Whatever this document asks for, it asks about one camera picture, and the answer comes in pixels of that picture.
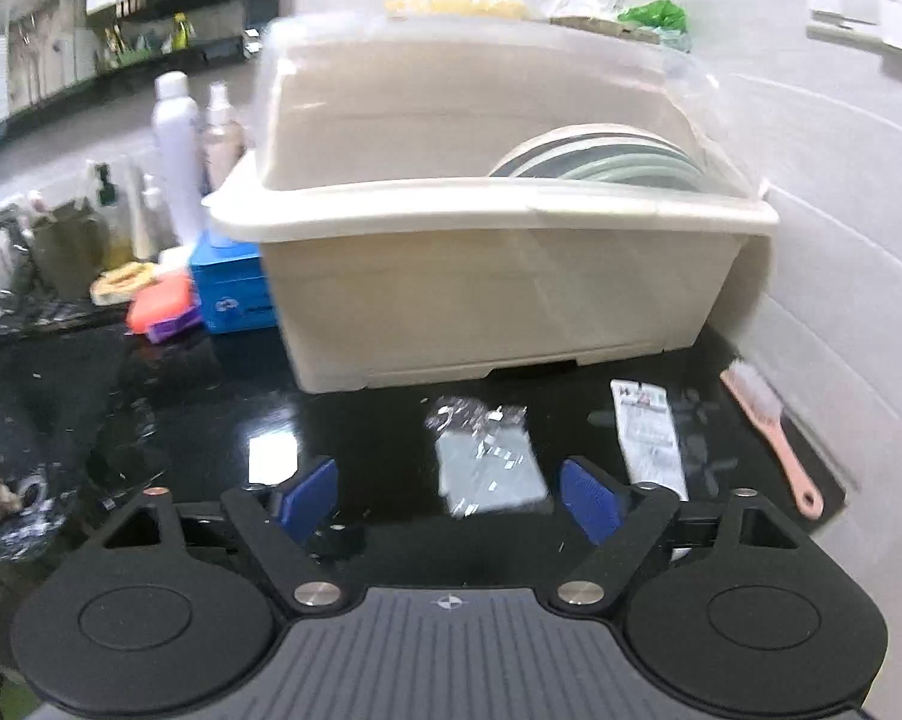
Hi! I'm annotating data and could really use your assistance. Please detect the clear plastic packet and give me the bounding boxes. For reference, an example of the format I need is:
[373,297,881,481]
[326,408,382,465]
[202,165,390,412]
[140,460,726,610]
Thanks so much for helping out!
[424,394,550,519]

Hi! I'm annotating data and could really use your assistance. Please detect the green plastic bag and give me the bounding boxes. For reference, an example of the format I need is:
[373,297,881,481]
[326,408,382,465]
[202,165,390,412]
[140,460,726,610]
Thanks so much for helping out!
[618,0,692,52]

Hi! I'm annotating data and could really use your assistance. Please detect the cardboard piece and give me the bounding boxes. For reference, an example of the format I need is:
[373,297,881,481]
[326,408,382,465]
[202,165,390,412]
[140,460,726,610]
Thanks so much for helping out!
[550,15,662,44]

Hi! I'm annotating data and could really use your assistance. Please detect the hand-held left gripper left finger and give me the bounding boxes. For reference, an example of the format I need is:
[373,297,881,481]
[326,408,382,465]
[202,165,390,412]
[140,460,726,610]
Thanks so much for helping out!
[100,456,344,614]

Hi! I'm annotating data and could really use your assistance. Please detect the small white bottle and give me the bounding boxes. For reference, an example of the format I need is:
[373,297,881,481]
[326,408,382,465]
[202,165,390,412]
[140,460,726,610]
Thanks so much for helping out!
[131,174,168,260]

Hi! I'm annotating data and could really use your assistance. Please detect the white spray can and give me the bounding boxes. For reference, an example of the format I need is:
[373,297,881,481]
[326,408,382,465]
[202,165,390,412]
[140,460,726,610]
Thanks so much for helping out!
[152,71,206,247]

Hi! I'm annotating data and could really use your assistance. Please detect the blue box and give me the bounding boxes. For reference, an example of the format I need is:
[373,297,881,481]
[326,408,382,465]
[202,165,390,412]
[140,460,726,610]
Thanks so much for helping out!
[188,234,278,335]

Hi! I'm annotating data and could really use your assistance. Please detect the green cap bottle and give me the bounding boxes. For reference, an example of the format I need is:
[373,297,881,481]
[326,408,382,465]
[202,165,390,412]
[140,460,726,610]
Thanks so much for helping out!
[94,163,133,271]

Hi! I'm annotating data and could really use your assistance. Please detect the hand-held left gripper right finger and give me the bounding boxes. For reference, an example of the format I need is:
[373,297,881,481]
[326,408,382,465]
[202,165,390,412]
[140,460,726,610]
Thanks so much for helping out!
[555,456,807,613]

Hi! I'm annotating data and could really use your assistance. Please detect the beige dish rack box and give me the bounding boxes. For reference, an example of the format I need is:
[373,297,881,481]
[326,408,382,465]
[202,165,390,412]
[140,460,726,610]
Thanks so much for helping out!
[206,150,780,395]

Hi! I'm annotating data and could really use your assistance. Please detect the purple scrub pad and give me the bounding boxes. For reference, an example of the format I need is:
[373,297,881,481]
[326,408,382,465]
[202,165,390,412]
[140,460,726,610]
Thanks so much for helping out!
[146,307,204,344]

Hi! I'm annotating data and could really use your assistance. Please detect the yellow sponge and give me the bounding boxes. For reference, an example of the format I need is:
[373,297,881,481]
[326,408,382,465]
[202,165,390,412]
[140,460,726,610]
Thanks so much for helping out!
[91,262,159,307]

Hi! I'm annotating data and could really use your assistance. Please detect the yellow pack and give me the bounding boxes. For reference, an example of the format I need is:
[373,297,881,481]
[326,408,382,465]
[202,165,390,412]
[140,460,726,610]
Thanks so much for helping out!
[385,0,531,20]

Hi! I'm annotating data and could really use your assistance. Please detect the orange sponge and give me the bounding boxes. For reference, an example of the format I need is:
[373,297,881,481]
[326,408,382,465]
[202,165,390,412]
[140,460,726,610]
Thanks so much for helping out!
[127,275,195,332]

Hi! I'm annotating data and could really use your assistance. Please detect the pink cleaning brush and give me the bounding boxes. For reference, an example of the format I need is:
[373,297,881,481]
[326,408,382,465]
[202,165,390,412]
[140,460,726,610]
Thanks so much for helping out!
[720,360,825,518]

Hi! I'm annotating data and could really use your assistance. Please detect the white printed packet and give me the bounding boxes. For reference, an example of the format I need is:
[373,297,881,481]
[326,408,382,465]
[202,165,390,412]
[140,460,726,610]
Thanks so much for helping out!
[610,379,690,503]

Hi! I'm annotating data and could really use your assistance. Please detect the stack of grey plates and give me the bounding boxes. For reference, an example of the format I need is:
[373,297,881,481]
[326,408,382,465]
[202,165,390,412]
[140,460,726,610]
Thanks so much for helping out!
[488,124,704,193]

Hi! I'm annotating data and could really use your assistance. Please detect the olive container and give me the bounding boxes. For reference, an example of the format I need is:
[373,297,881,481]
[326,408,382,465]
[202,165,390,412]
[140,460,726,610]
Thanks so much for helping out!
[32,202,110,299]

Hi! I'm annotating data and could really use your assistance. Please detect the clear dish rack lid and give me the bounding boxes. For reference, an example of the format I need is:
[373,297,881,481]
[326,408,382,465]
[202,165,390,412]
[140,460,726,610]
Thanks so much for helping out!
[250,13,768,202]

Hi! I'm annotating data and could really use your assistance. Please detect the pink spray bottle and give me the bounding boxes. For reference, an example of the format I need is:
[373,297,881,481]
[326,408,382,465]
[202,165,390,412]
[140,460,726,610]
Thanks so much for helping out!
[202,82,246,194]

